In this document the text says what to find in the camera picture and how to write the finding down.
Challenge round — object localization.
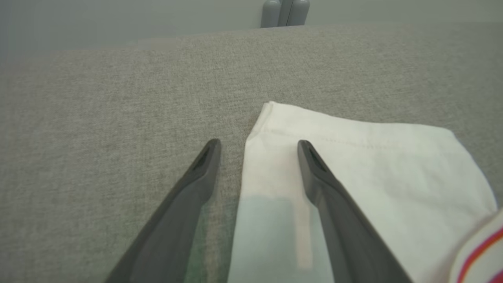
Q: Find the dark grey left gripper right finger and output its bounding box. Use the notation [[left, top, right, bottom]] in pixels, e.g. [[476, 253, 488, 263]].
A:
[[297, 140, 413, 283]]

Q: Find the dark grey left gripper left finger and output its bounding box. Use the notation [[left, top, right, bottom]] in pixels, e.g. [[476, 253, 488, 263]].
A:
[[104, 138, 222, 283]]

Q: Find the red jersey with striped trim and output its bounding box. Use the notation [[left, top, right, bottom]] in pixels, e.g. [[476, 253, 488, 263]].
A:
[[227, 101, 503, 283]]

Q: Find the grey metal partition post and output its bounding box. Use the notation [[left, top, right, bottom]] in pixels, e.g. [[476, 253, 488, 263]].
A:
[[260, 0, 311, 29]]

